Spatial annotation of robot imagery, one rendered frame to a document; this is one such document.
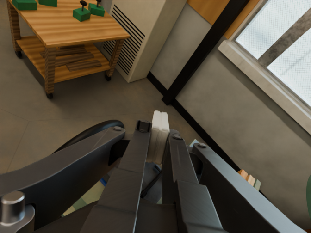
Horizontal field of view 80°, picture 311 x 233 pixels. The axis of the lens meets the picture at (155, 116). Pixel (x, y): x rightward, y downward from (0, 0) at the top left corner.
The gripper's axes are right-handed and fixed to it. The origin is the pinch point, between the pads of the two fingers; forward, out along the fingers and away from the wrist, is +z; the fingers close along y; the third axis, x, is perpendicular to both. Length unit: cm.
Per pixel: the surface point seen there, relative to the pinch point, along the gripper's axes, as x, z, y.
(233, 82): 10, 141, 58
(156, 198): -15.0, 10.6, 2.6
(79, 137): -10.1, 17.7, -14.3
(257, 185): -18.3, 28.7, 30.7
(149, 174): -12.5, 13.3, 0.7
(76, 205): -21.3, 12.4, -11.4
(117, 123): -8.6, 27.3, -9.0
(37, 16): 23, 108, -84
